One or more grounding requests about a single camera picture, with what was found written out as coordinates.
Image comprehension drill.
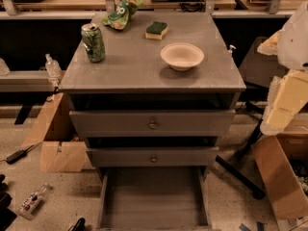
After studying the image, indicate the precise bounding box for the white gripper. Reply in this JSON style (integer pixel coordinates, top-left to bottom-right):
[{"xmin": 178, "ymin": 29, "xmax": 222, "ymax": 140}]
[{"xmin": 261, "ymin": 70, "xmax": 308, "ymax": 136}]

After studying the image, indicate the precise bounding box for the grey middle drawer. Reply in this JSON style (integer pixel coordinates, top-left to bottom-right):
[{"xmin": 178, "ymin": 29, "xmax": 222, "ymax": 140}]
[{"xmin": 87, "ymin": 147, "xmax": 218, "ymax": 167}]

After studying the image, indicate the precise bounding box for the left cardboard box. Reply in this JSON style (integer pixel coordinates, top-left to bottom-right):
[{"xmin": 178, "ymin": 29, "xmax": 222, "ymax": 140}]
[{"xmin": 22, "ymin": 93, "xmax": 88, "ymax": 172}]

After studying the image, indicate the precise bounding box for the green chip bag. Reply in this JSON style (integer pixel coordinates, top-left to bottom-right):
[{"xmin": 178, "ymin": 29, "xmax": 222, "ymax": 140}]
[{"xmin": 102, "ymin": 0, "xmax": 143, "ymax": 31}]

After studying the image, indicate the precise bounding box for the right cardboard box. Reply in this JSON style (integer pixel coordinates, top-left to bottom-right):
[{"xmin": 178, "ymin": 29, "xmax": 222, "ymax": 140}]
[{"xmin": 252, "ymin": 114, "xmax": 308, "ymax": 219}]

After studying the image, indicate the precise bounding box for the green soda can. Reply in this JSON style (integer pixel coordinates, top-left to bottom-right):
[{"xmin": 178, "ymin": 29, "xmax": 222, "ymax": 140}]
[{"xmin": 81, "ymin": 23, "xmax": 105, "ymax": 63}]

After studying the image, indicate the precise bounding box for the grey top drawer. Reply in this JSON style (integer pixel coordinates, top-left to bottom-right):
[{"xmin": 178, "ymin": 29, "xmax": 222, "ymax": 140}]
[{"xmin": 69, "ymin": 110, "xmax": 235, "ymax": 138}]

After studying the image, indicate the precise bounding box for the green yellow sponge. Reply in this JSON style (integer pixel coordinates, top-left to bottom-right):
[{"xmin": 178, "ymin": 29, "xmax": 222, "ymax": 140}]
[{"xmin": 145, "ymin": 21, "xmax": 168, "ymax": 40}]

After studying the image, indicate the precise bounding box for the grey drawer cabinet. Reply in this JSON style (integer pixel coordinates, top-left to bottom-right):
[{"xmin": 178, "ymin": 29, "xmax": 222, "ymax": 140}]
[{"xmin": 58, "ymin": 11, "xmax": 247, "ymax": 178}]

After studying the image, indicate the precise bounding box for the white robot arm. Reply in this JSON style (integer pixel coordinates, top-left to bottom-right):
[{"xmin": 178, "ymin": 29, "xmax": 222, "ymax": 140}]
[{"xmin": 257, "ymin": 1, "xmax": 308, "ymax": 136}]

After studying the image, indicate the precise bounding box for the clear sanitizer bottle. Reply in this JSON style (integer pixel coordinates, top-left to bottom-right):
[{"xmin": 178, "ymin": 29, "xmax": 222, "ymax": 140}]
[{"xmin": 45, "ymin": 54, "xmax": 61, "ymax": 78}]

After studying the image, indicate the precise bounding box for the black power adapter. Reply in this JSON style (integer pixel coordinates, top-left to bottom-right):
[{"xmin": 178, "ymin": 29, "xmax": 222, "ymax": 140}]
[{"xmin": 6, "ymin": 150, "xmax": 27, "ymax": 165}]

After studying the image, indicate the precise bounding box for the white paper bowl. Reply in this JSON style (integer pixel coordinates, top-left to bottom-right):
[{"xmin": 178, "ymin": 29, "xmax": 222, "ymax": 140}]
[{"xmin": 161, "ymin": 42, "xmax": 204, "ymax": 71}]

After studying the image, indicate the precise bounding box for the grey open bottom drawer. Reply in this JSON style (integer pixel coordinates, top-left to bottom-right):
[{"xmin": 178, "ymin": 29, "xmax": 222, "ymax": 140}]
[{"xmin": 95, "ymin": 167, "xmax": 219, "ymax": 231}]

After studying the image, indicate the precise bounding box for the cardboard box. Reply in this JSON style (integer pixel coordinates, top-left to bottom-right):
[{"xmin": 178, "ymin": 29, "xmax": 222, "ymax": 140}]
[
  {"xmin": 252, "ymin": 114, "xmax": 308, "ymax": 219},
  {"xmin": 22, "ymin": 93, "xmax": 88, "ymax": 172}
]

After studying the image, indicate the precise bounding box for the plastic bottle on floor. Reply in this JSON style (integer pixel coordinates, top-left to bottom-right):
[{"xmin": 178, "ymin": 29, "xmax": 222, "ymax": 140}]
[{"xmin": 17, "ymin": 183, "xmax": 52, "ymax": 220}]

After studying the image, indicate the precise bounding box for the small white pump bottle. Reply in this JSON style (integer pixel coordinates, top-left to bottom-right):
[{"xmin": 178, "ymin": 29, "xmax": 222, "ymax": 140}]
[{"xmin": 228, "ymin": 44, "xmax": 237, "ymax": 56}]

